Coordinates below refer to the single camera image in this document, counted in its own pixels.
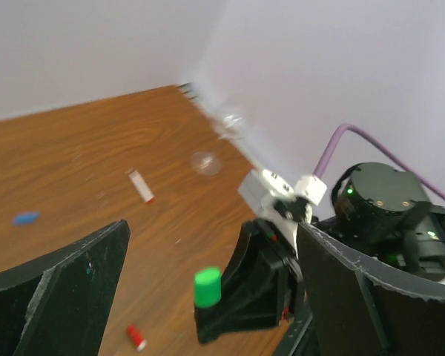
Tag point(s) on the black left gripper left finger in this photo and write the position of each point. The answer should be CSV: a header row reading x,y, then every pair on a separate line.
x,y
59,303

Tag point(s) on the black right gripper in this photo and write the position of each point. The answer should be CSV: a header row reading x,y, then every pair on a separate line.
x,y
262,285

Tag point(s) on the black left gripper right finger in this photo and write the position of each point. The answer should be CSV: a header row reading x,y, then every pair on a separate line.
x,y
362,306

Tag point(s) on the green highlighter cap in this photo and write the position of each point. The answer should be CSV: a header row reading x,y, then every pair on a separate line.
x,y
207,287

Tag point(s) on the black green highlighter pen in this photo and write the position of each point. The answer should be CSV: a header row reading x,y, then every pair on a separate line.
x,y
209,323

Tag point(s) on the blue pen cap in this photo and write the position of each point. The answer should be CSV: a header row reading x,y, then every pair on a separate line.
x,y
26,218

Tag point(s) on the white red pen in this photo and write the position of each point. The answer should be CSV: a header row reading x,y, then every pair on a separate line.
x,y
141,186

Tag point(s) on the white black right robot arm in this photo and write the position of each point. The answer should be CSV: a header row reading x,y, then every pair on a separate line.
x,y
383,213

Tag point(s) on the red pen cap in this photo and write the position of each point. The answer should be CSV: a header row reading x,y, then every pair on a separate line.
x,y
136,337

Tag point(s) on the clear wine glass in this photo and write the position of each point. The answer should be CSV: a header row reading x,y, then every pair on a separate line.
x,y
230,124

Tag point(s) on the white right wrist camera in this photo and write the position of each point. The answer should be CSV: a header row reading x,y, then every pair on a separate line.
x,y
270,197

